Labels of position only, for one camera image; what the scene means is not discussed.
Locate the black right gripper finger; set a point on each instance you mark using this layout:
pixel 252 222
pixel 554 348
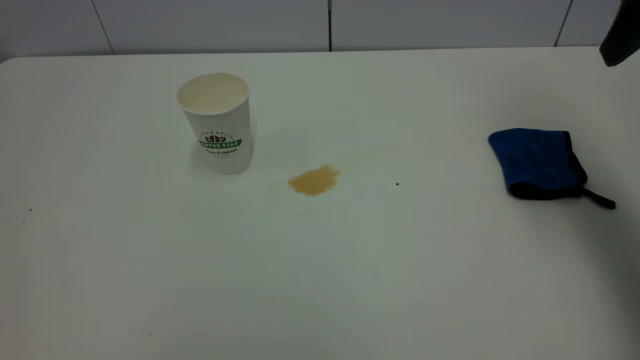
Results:
pixel 622 40

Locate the white paper coffee cup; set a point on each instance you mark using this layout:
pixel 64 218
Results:
pixel 220 130

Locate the brown coffee spill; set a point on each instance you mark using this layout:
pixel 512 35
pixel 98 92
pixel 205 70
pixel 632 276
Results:
pixel 313 181

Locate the blue microfiber cloth black trim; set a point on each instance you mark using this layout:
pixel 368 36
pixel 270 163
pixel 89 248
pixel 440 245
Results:
pixel 535 157

